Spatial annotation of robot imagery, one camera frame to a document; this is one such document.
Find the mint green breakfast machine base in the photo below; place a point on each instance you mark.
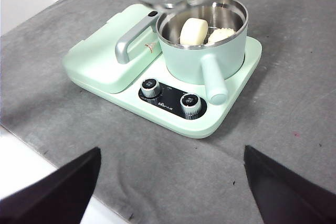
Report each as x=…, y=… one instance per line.
x=236, y=98

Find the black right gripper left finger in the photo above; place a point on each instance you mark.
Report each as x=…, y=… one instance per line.
x=44, y=197

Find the plain smooth white steamed bun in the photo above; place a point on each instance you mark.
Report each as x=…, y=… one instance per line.
x=193, y=32

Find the mint green griddle cover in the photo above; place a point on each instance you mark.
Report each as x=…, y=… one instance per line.
x=97, y=64

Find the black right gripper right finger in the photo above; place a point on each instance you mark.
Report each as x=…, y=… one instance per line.
x=288, y=197

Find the pleated bun with green specks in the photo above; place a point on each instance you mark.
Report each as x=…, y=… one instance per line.
x=221, y=35

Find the black control panel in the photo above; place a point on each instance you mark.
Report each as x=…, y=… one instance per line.
x=170, y=100

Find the silver control knob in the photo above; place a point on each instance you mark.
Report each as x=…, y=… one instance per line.
x=150, y=87
x=191, y=104

